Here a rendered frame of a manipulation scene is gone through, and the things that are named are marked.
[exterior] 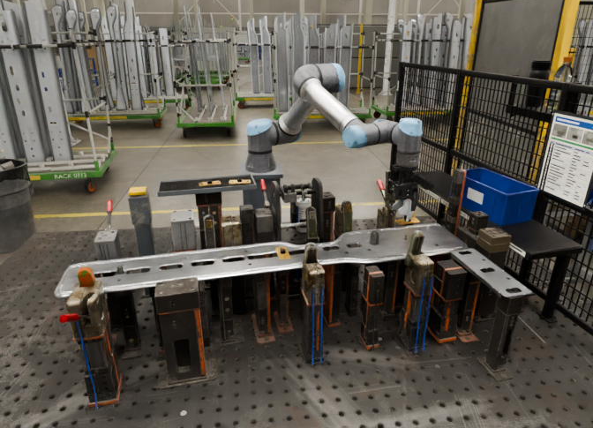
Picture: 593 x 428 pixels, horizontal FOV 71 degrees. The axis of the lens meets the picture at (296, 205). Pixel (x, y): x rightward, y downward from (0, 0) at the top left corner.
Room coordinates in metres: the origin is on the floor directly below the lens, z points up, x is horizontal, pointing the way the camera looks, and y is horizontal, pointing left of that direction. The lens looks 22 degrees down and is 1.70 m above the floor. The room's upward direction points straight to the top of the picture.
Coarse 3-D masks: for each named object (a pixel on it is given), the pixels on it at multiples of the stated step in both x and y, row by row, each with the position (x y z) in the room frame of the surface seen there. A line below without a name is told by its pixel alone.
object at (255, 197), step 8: (240, 168) 1.96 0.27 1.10; (280, 168) 1.96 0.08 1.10; (256, 176) 1.85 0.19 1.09; (264, 176) 1.85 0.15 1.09; (272, 176) 1.86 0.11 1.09; (280, 176) 1.86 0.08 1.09; (256, 184) 1.86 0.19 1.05; (280, 184) 1.90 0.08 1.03; (248, 192) 1.86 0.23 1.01; (256, 192) 1.86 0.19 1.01; (248, 200) 1.86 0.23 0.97; (256, 200) 1.86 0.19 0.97; (264, 200) 1.87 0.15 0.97; (280, 200) 1.90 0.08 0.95; (256, 208) 1.86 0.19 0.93
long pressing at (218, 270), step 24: (336, 240) 1.37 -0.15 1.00; (360, 240) 1.38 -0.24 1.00; (384, 240) 1.38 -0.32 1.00; (408, 240) 1.38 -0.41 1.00; (432, 240) 1.38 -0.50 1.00; (456, 240) 1.38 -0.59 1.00; (96, 264) 1.21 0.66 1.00; (120, 264) 1.21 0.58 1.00; (144, 264) 1.21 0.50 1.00; (168, 264) 1.21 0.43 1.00; (216, 264) 1.21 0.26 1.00; (240, 264) 1.21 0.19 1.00; (264, 264) 1.21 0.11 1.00; (288, 264) 1.21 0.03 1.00; (72, 288) 1.07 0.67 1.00; (120, 288) 1.07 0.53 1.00; (144, 288) 1.08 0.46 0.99
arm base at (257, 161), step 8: (248, 152) 1.93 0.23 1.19; (256, 152) 1.90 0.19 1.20; (264, 152) 1.90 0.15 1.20; (272, 152) 1.96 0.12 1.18; (248, 160) 1.92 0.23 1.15; (256, 160) 1.89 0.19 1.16; (264, 160) 1.90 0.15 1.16; (272, 160) 1.93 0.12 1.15; (248, 168) 1.90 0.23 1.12; (256, 168) 1.88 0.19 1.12; (264, 168) 1.88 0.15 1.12; (272, 168) 1.91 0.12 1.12
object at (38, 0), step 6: (30, 0) 6.81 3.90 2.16; (36, 0) 6.82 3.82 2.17; (42, 0) 6.90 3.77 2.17; (36, 6) 6.82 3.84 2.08; (42, 6) 6.90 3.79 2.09; (36, 24) 6.81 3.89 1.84; (60, 66) 6.92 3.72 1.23; (66, 114) 6.96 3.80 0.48; (72, 138) 6.90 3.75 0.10; (72, 144) 6.79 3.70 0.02
